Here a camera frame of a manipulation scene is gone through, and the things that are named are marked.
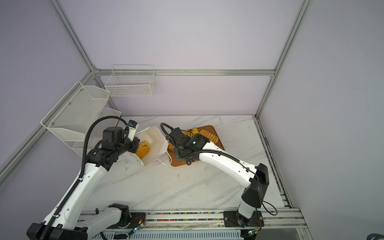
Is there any white mesh wall shelf upper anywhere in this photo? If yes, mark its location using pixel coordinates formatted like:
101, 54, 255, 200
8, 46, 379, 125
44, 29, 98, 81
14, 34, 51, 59
41, 82, 110, 142

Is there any white mesh wall shelf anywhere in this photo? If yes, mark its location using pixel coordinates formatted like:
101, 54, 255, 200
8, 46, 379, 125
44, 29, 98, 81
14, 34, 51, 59
41, 82, 110, 142
71, 108, 121, 157

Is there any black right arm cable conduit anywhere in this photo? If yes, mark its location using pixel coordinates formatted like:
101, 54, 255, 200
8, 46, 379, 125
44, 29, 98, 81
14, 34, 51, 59
159, 122, 260, 184

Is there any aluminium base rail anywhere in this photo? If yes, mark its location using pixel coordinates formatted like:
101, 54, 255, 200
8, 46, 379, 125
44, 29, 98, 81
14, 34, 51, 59
74, 207, 312, 240

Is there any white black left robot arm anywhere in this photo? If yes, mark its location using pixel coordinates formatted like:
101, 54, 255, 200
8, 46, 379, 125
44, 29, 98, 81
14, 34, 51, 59
27, 123, 140, 240

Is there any yellow round fake bread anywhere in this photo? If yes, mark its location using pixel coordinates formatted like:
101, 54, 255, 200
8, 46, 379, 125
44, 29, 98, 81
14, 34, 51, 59
200, 130, 219, 144

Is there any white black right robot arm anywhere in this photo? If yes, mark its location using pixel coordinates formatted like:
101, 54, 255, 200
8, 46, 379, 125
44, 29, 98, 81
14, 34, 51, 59
161, 124, 270, 228

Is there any white mesh wall shelf lower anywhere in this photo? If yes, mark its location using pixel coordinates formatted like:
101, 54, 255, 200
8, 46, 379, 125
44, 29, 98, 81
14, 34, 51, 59
71, 108, 121, 157

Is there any brown rectangular tray mat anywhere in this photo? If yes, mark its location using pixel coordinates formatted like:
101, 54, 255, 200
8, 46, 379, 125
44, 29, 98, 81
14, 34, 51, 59
166, 125, 225, 168

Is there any yellow ridged fake bread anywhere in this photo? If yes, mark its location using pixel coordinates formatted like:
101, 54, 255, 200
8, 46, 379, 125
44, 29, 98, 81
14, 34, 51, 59
182, 131, 193, 138

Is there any yellow oblong fake bread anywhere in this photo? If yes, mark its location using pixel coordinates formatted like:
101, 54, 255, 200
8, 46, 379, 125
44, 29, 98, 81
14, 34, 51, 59
192, 128, 199, 135

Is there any white wire wall basket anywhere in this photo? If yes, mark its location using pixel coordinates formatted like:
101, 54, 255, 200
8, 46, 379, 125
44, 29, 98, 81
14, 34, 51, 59
105, 65, 157, 97

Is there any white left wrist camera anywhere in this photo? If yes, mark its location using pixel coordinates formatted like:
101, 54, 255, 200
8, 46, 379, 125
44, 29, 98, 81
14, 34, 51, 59
127, 120, 138, 142

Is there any orange ring doughnut fake bread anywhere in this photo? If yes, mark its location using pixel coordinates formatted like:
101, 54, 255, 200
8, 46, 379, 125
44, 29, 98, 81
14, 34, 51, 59
168, 143, 175, 151

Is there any cartoon animal paper gift bag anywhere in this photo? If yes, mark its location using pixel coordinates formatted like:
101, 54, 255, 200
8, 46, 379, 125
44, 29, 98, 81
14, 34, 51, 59
121, 126, 172, 167

